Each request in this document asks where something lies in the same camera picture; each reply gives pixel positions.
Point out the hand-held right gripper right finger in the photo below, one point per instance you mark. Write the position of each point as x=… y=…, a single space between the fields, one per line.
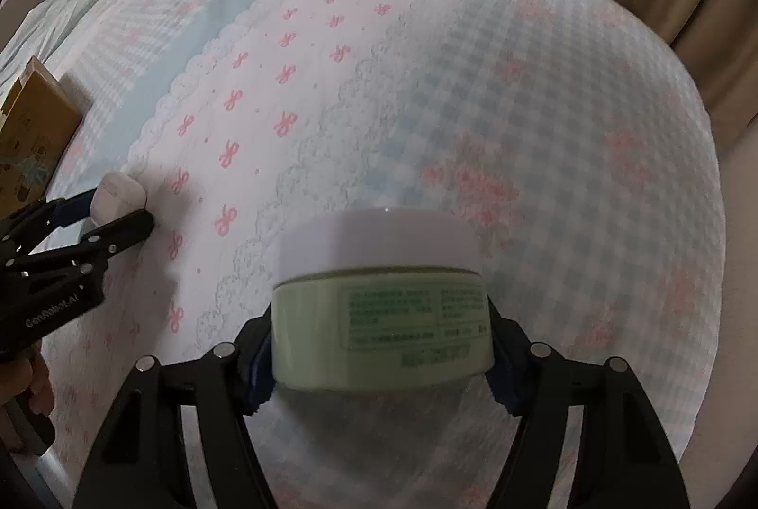
x=506 y=390

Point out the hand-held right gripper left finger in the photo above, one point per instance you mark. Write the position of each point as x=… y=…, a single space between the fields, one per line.
x=260 y=367

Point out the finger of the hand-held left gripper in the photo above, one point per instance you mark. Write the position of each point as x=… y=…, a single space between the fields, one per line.
x=124 y=227
x=65 y=210

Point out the white bottle with black print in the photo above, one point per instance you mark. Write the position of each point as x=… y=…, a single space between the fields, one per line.
x=118 y=198

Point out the shallow cardboard box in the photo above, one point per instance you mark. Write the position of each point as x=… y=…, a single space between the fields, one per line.
x=35 y=130

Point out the white lidded cream jar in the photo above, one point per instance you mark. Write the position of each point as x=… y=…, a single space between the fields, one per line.
x=385 y=307

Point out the person's left hand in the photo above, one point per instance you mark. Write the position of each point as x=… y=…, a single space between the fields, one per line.
x=26 y=376

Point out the checked floral bed sheet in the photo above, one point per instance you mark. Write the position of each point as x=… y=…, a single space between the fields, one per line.
x=444 y=100

